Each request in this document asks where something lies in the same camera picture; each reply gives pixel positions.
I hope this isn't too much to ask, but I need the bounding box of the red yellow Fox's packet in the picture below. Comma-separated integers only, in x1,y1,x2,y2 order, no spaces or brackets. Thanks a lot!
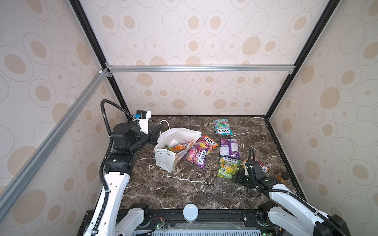
241,159,269,173

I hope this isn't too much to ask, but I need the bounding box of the yellow green Fox's packet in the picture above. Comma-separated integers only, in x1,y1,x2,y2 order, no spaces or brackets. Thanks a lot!
217,156,241,180

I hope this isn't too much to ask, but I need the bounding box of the white paper bag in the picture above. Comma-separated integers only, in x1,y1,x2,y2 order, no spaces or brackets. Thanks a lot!
154,120,202,173

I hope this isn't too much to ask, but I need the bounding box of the orange candy packet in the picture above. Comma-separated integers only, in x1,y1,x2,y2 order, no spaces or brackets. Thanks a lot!
170,143,190,153

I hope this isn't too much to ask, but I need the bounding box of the pink Fox's berries packet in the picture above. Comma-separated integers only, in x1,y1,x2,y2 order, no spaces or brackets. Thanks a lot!
184,146,209,169

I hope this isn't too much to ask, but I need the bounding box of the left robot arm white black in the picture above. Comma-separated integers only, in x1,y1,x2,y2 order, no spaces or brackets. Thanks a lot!
84,99,161,236

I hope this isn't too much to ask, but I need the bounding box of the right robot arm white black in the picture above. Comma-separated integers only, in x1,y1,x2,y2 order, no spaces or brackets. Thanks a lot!
235,148,350,236

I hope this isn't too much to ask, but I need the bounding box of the brown round object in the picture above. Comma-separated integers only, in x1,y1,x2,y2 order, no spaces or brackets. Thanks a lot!
276,172,290,184

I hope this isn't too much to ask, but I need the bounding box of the purple candy packet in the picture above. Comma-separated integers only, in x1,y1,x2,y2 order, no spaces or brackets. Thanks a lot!
220,139,240,159

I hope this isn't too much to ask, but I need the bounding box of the orange red Fox's packet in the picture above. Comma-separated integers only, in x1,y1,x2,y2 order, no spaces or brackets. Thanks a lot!
195,135,219,154

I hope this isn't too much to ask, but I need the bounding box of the teal Fox's candy packet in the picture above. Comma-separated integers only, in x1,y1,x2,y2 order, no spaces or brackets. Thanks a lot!
213,119,233,135

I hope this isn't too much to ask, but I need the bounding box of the white round cap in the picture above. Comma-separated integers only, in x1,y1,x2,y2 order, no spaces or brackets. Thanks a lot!
183,204,199,223

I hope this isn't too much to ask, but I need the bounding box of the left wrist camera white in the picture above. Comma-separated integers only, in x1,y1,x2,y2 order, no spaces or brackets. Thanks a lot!
135,110,151,134

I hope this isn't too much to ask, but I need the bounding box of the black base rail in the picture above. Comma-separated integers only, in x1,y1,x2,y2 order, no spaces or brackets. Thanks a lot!
131,202,305,236

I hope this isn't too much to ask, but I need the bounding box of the horizontal aluminium rail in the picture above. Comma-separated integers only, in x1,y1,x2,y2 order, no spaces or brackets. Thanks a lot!
108,64,295,73

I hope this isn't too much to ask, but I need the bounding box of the left diagonal aluminium rail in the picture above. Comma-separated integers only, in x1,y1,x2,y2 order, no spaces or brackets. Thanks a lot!
1,68,110,221

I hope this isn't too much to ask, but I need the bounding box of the left black frame post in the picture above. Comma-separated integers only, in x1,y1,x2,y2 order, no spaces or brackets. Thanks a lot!
69,0,129,112

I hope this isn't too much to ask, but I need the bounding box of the black frame post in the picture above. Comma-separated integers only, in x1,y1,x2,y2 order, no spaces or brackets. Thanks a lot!
265,0,341,121
69,0,129,112

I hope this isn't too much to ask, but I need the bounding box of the right black frame post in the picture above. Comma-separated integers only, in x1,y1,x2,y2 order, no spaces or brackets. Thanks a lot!
265,0,341,121

